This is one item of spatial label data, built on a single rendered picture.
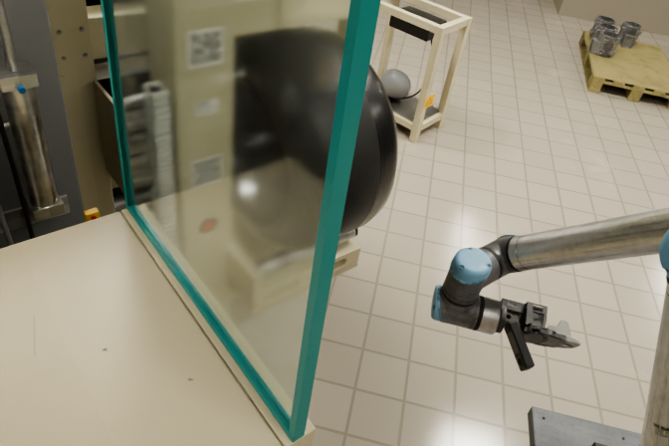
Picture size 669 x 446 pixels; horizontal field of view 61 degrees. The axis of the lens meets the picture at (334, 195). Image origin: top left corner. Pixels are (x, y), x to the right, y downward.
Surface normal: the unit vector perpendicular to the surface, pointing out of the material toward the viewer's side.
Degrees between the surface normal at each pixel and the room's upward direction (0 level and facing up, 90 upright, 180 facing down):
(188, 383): 0
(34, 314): 0
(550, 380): 0
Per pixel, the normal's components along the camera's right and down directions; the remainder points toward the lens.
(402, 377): 0.12, -0.79
